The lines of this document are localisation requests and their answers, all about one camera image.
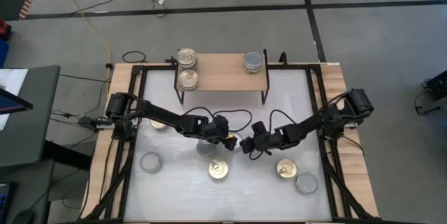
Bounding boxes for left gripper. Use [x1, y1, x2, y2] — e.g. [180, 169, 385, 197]
[204, 122, 240, 151]

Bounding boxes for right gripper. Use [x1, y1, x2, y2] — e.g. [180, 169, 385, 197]
[240, 129, 284, 154]

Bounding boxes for wooden shelf black legs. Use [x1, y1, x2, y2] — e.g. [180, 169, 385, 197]
[173, 48, 270, 106]

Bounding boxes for black equipment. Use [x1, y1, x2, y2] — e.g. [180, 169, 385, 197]
[414, 70, 447, 116]

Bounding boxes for grey desk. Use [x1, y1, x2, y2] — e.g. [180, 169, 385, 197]
[0, 65, 61, 169]

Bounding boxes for black mouse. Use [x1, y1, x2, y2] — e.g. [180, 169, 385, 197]
[12, 209, 36, 224]

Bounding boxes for dark tablet screen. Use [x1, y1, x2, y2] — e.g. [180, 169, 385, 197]
[0, 87, 34, 116]

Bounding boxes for white paper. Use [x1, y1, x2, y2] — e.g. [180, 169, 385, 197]
[0, 68, 29, 130]

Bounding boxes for blue item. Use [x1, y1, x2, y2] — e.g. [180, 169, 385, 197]
[0, 38, 10, 68]

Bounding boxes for red item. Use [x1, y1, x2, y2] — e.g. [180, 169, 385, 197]
[0, 20, 12, 40]

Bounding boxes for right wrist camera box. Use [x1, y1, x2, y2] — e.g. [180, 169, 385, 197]
[250, 121, 269, 136]

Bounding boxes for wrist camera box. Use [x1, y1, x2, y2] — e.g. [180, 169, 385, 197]
[212, 114, 230, 130]
[250, 121, 269, 136]

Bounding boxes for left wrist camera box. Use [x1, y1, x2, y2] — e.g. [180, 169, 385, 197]
[212, 114, 230, 130]

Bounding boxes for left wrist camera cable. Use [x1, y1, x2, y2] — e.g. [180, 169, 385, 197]
[181, 107, 253, 134]

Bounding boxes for black table frame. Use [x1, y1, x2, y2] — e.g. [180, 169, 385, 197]
[75, 51, 376, 224]

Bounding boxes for black cable loop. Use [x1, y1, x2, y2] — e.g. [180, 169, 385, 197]
[121, 50, 148, 64]

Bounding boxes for yellow cord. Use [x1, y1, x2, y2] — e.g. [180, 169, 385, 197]
[52, 0, 112, 68]

